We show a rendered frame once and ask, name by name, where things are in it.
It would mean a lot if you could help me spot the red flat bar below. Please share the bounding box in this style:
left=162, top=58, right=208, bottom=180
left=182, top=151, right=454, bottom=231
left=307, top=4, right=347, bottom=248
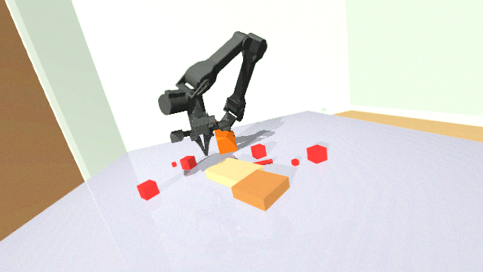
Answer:
left=253, top=159, right=273, bottom=165

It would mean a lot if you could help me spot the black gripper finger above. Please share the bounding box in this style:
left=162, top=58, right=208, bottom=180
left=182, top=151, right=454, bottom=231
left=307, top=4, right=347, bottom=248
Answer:
left=190, top=136, right=206, bottom=156
left=203, top=134, right=214, bottom=156

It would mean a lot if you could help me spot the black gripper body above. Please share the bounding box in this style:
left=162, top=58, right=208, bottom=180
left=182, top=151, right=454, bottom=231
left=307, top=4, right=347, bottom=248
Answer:
left=170, top=107, right=231, bottom=143

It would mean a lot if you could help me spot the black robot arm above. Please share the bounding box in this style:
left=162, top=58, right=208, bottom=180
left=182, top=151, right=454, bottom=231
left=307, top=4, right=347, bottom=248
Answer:
left=158, top=31, right=267, bottom=136

